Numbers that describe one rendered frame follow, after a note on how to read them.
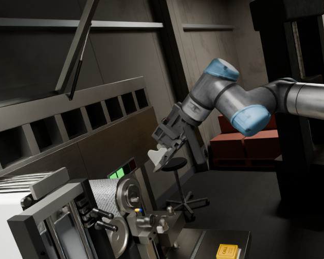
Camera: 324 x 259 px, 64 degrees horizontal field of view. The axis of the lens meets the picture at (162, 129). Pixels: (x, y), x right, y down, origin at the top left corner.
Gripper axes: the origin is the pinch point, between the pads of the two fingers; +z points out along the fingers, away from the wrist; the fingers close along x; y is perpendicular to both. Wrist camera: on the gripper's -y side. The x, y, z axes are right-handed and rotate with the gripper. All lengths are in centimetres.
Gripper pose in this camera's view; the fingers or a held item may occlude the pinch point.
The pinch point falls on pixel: (160, 167)
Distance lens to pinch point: 79.2
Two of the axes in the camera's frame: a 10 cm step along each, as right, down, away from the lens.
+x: -4.3, 2.8, -8.6
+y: -7.6, -6.3, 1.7
